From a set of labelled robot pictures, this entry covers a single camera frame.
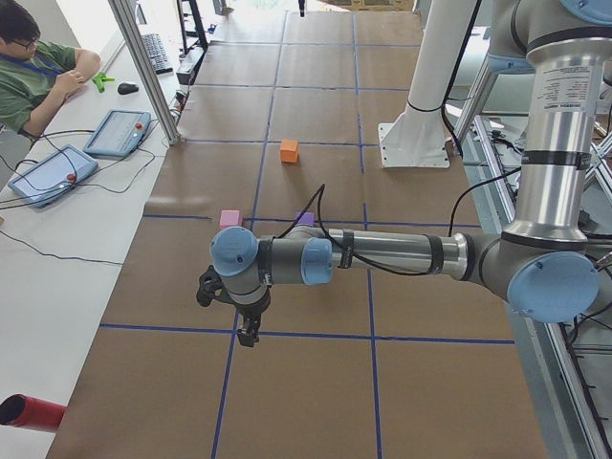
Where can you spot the pink foam block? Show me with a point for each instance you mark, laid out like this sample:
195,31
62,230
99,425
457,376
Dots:
230,218

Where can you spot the far blue teach pendant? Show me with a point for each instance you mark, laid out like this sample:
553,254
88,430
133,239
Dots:
118,134

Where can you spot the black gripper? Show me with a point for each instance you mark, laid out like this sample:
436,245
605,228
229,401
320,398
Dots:
251,314

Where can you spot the purple foam block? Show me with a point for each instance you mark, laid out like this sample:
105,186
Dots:
306,218

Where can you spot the black keyboard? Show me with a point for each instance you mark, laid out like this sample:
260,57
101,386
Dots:
156,53

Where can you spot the blue teach pendant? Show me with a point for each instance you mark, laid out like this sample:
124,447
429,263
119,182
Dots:
118,134
53,177

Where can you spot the brown paper mat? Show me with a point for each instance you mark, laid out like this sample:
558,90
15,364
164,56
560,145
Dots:
350,363

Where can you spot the orange foam block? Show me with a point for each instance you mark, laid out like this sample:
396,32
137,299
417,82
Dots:
289,151

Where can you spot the near blue teach pendant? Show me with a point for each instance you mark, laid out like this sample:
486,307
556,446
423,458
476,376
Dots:
53,177

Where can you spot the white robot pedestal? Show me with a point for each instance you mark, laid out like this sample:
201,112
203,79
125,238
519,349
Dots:
416,138

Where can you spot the red cylinder tube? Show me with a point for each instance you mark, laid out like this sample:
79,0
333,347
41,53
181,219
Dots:
28,412

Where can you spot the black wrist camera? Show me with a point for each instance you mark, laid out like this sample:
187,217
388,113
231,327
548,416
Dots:
210,287

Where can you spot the person in green shirt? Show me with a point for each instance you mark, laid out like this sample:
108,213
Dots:
37,77

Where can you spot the black computer mouse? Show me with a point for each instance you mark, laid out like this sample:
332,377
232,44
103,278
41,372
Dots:
126,88

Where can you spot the green plastic tool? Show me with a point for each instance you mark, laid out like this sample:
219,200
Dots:
100,80

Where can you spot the aluminium frame post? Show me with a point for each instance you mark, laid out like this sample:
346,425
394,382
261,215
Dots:
125,18

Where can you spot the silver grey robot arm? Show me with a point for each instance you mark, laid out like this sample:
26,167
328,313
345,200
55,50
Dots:
538,262

